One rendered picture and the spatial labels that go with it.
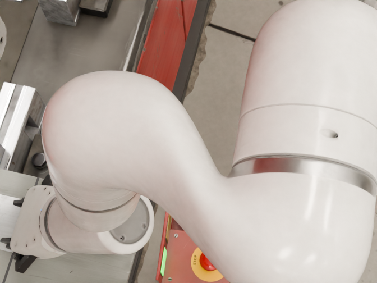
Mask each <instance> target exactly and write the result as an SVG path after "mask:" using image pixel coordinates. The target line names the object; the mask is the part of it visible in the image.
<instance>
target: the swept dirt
mask: <svg viewBox="0 0 377 283"><path fill-rule="evenodd" d="M216 6H217V4H216V1H215V0H211V2H210V6H209V9H208V13H207V16H206V20H205V24H204V28H203V32H202V35H201V38H200V42H199V46H198V49H197V53H196V57H195V60H194V64H193V67H192V71H191V75H190V79H189V82H188V86H187V90H186V94H185V97H186V96H187V95H189V94H190V93H191V92H192V90H193V88H194V85H195V81H196V79H197V77H198V75H199V64H200V63H201V62H202V61H203V60H204V59H205V57H206V50H205V46H206V43H207V37H206V34H205V28H206V27H207V26H208V25H209V24H210V22H211V20H212V17H213V13H214V11H215V9H216ZM157 209H158V205H157V204H155V208H154V217H155V214H156V212H157ZM148 247H149V241H148V242H147V243H146V244H145V245H144V248H143V251H142V255H141V259H140V263H139V267H138V270H137V274H136V278H135V282H134V283H138V275H139V273H140V271H141V269H142V266H143V262H144V257H145V254H146V252H147V250H148Z"/></svg>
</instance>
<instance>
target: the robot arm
mask: <svg viewBox="0 0 377 283"><path fill-rule="evenodd" d="M42 144H43V149H44V154H45V159H46V162H47V165H48V170H49V174H50V175H47V176H46V177H45V179H44V180H43V181H42V184H41V185H37V186H33V187H31V188H30V189H29V190H28V192H27V193H26V196H25V197H23V198H22V199H20V200H14V201H13V205H15V206H18V207H20V208H21V210H20V213H19V216H18V219H17V222H16V225H15V228H14V231H13V234H12V237H11V238H1V239H0V242H1V243H5V244H6V248H7V249H10V250H12V251H13V258H14V260H16V262H15V271H16V272H19V273H24V272H25V271H26V270H27V269H28V268H29V267H30V265H31V264H32V263H33V262H34V261H35V260H36V259H49V258H55V257H59V256H61V255H64V254H66V253H85V254H118V255H126V254H132V253H134V252H136V251H138V250H140V249H141V248H142V247H143V246H144V245H145V244H146V243H147V242H148V240H149V239H150V237H151V234H152V232H153V228H154V211H153V208H152V205H151V202H150V200H152V201H153V202H155V203H156V204H157V205H159V206H161V207H162V208H163V209H164V210H165V211H166V212H168V213H169V214H170V215H171V216H172V217H173V218H174V220H175V221H176V222H177V223H178V224H179V225H180V226H181V227H182V228H183V230H184V231H185V232H186V233H187V235H188V236H189V237H190V238H191V239H192V241H193V242H194V243H195V244H196V245H197V246H198V248H199V249H200V250H201V251H202V252H203V254H204V255H205V256H206V257H207V259H208V260H209V261H210V262H211V264H212V265H213V266H214V267H215V268H216V269H217V270H218V271H219V272H220V273H221V274H222V275H223V276H224V277H225V278H226V279H227V280H228V281H229V282H230V283H358V281H359V279H360V278H361V276H362V274H363V272H364V270H365V267H366V264H367V260H368V257H369V254H370V249H371V242H372V237H373V229H374V217H375V213H376V215H377V10H376V9H374V8H373V7H371V6H369V5H367V4H366V3H363V2H361V1H359V0H296V1H293V2H291V3H289V4H287V5H285V6H283V7H282V8H280V9H279V10H278V11H276V12H275V13H273V14H272V15H271V17H270V18H269V19H268V20H267V21H266V23H265V24H264V25H263V26H262V28H261V29H260V31H259V33H258V36H257V38H256V41H255V43H254V46H253V49H252V52H251V56H250V61H249V66H248V69H247V74H246V80H245V86H244V90H243V97H242V104H241V111H240V118H239V122H238V130H237V138H236V145H235V152H234V157H233V164H232V170H231V172H230V173H229V175H228V176H223V175H221V174H220V172H219V171H218V169H217V168H216V166H215V164H214V162H213V160H212V158H211V156H210V154H209V152H208V150H207V148H206V146H205V144H204V142H203V140H202V138H201V136H200V134H199V132H198V130H197V128H196V126H195V125H194V123H193V121H192V119H191V118H190V116H189V114H188V113H187V111H186V110H185V108H184V107H183V105H182V104H181V102H180V101H179V100H178V99H177V98H176V97H175V95H174V94H173V93H172V92H171V91H170V90H169V89H167V88H166V87H165V86H164V85H163V84H161V83H160V82H158V81H156V80H154V79H152V78H150V77H148V76H145V75H142V74H137V73H134V72H127V71H97V72H91V73H88V74H84V75H81V76H78V77H76V78H73V79H71V80H70V81H68V82H67V83H65V84H63V85H62V86H61V87H60V88H59V89H58V90H57V91H56V92H55V93H54V94H53V95H52V97H51V99H50V100H49V102H48V104H47V106H46V108H45V111H44V115H43V120H42ZM149 199H150V200H149Z"/></svg>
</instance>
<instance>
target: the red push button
mask: <svg viewBox="0 0 377 283"><path fill-rule="evenodd" d="M199 261H200V265H201V266H202V268H203V269H205V270H207V271H214V270H216V268H215V267H214V266H213V265H212V264H211V262H210V261H209V260H208V259H207V257H206V256H205V255H204V254H203V253H202V254H201V255H200V259H199Z"/></svg>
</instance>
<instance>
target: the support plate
mask: <svg viewBox="0 0 377 283"><path fill-rule="evenodd" d="M36 179H37V177H34V176H30V175H25V174H21V173H17V172H13V171H8V170H4V169H1V168H0V194H2V195H6V196H10V197H15V198H19V199H22V198H23V197H25V196H26V193H27V192H28V190H29V189H30V188H31V187H33V186H34V185H35V182H36ZM135 254H136V252H134V253H132V254H126V255H118V254H85V253H66V254H64V255H61V256H59V257H55V258H49V259H36V260H35V261H34V262H33V263H32V264H31V265H30V267H29V268H28V269H27V270H26V271H25V272H24V273H19V272H16V271H15V262H16V260H14V258H13V260H12V263H11V266H10V269H9V272H8V275H7V278H6V281H5V283H128V280H129V276H130V273H131V269H132V265H133V262H134V259H135ZM11 255H12V252H7V251H4V250H0V283H2V282H3V279H4V276H5V273H6V270H7V267H8V264H9V261H10V258H11Z"/></svg>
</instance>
